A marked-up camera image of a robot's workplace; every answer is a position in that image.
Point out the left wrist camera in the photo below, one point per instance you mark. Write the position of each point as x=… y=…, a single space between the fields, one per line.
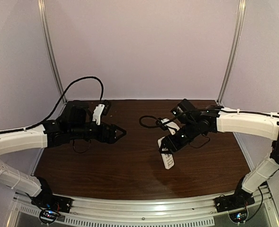
x=101 y=110

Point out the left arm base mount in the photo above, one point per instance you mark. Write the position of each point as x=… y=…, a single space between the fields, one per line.
x=53 y=209

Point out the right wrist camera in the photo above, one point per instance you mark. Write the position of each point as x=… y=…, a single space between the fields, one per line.
x=165 y=124

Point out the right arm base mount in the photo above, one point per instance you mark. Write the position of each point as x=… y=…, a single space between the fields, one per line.
x=237 y=208

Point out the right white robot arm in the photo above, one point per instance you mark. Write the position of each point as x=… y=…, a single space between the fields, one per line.
x=215 y=119

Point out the right aluminium frame post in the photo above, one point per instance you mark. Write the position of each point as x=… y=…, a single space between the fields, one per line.
x=234 y=47

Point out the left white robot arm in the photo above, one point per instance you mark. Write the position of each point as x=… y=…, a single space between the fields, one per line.
x=76 y=122

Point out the front aluminium rail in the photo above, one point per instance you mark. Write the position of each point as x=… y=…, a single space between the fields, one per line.
x=185 y=212

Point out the left aluminium frame post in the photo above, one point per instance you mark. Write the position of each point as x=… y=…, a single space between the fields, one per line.
x=49 y=46

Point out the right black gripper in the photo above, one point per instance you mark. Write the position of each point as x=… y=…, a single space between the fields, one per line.
x=170 y=144

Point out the aluminium frame post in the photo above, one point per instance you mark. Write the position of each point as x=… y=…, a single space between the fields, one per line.
x=49 y=46
x=234 y=47

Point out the white remote control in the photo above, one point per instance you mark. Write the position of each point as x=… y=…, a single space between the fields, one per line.
x=167 y=159

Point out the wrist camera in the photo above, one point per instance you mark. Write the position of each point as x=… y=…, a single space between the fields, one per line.
x=101 y=110
x=165 y=124

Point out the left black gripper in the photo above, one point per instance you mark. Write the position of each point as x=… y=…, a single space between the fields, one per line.
x=113 y=133

